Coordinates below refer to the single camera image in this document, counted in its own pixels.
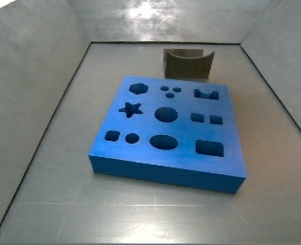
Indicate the blue foam shape board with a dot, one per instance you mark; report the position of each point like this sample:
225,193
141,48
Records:
170,133

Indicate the black curved fixture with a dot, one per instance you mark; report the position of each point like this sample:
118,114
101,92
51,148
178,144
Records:
188,63

